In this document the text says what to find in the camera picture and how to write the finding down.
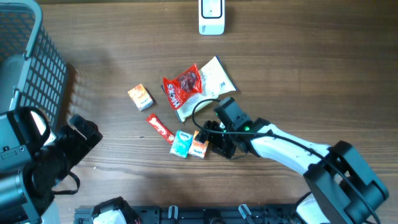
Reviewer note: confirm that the white barcode scanner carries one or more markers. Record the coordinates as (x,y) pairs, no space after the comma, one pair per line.
(211,17)

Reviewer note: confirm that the teal small box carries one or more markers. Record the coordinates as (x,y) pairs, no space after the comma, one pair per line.
(181,144)

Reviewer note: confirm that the grey plastic mesh basket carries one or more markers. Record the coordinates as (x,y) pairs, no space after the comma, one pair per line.
(33,72)

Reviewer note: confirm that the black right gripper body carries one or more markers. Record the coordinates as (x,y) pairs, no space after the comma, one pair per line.
(224,143)

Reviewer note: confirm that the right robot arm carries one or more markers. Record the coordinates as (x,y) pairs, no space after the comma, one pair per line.
(343,187)

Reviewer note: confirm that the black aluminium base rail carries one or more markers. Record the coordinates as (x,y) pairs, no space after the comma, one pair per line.
(265,214)

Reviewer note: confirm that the red candy bag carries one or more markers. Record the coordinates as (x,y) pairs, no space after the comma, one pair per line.
(183,87)

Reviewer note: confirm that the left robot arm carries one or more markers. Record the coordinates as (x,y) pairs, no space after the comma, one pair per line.
(32,164)

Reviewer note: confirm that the orange small box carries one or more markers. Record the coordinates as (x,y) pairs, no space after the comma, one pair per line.
(197,148)
(141,97)

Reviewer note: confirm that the red stick sachet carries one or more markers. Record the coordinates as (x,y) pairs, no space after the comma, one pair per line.
(156,123)

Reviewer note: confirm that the white cream snack bag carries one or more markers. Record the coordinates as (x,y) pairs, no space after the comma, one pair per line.
(215,82)

